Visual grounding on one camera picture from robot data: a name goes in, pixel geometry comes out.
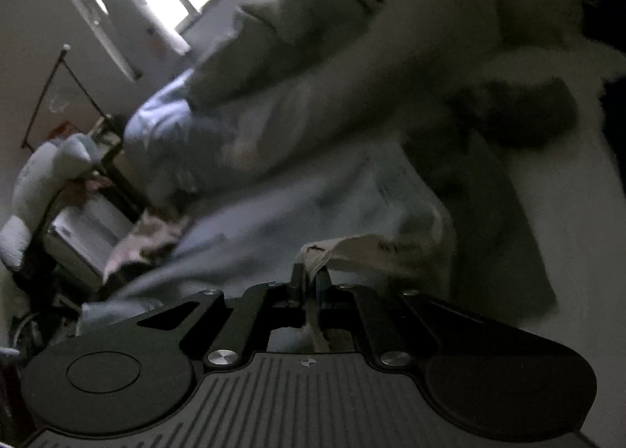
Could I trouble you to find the grey drawstring pants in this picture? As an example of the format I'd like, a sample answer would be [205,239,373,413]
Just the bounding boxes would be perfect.
[81,140,455,346]

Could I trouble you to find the grey-green shirt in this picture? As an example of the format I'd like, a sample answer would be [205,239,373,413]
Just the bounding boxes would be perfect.
[406,76,580,319]

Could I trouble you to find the white box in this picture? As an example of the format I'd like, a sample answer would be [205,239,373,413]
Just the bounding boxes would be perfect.
[46,196,133,282]

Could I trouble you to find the pink cloth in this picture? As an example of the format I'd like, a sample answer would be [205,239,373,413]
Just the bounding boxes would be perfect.
[63,174,114,208]

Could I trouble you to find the dark wooden furniture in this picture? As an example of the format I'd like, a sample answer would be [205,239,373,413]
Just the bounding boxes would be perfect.
[98,115,153,224]

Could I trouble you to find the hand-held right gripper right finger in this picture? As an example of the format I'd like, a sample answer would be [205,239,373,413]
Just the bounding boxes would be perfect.
[312,268,514,371]

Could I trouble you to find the black clothes rack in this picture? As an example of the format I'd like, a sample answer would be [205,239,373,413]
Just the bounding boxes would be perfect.
[20,43,109,150]

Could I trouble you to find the grey-green padded duvet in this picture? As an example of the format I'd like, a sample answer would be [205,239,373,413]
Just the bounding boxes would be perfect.
[186,0,392,106]

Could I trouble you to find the black garment with white trim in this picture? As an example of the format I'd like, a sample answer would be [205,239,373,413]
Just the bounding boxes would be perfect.
[582,0,626,43]

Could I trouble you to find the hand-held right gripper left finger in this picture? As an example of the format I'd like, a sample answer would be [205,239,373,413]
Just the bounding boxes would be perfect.
[112,263,308,371]

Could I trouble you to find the clothes hanger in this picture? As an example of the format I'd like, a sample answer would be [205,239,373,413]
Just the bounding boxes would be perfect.
[46,86,72,115]

